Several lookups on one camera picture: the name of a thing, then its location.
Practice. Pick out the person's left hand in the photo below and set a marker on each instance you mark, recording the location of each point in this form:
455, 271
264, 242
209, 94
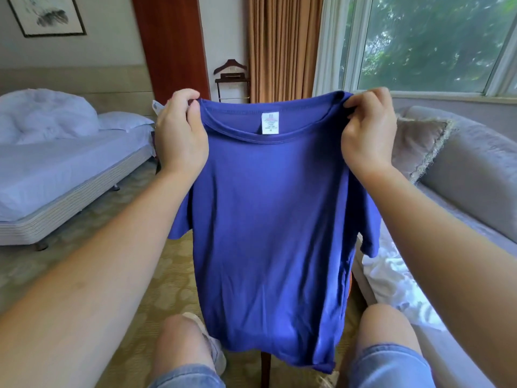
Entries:
179, 137

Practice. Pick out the person's right hand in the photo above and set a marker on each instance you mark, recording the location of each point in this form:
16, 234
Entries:
367, 135

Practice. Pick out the plain royal blue T-shirt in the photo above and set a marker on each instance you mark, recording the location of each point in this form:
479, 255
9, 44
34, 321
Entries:
275, 238

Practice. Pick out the white T-shirt dark print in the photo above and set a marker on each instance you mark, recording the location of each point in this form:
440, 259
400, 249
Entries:
396, 278

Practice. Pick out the person's right forearm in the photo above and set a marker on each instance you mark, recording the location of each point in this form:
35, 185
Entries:
452, 262

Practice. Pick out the person's left forearm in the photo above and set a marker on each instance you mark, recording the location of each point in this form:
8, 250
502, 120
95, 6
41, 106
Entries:
73, 295

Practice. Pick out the person's right leg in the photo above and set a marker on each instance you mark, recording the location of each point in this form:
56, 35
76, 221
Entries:
388, 323

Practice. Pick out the plain white plastic bag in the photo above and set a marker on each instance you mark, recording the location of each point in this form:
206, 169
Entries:
157, 107

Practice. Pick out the brown fringed cushion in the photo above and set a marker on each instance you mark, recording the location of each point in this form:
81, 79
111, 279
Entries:
416, 145

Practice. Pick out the white pillow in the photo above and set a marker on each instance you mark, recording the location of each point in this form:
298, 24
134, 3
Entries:
125, 121

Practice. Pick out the black valet stand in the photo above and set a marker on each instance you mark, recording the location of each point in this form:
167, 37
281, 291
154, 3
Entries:
231, 72

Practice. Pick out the white sheer curtain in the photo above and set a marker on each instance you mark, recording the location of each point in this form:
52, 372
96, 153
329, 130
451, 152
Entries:
331, 44

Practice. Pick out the beige padded headboard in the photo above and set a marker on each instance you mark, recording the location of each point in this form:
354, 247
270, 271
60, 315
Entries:
89, 80

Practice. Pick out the white framed window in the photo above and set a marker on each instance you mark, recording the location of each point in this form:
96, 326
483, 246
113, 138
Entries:
428, 44

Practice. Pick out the grey velvet chaise sofa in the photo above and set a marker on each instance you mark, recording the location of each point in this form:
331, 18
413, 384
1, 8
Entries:
476, 181

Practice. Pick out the beige curtain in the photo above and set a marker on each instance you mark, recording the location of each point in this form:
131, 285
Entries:
283, 44

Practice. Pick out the white bed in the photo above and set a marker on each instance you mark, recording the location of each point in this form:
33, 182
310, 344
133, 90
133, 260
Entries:
56, 173

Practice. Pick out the white duvet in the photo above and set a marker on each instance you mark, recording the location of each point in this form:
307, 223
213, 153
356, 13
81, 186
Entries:
44, 115

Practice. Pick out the black framed picture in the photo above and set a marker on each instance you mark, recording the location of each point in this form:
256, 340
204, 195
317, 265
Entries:
47, 13

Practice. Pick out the white sneaker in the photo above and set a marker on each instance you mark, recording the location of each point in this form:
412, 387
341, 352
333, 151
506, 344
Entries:
214, 347
327, 378

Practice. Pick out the blue denim shorts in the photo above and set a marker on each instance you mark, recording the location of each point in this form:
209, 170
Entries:
392, 367

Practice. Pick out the round wooden table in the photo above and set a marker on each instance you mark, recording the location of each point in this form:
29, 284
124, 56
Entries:
265, 371

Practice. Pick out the dark wooden wall panel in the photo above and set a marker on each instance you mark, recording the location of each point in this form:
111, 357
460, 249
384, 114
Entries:
170, 40

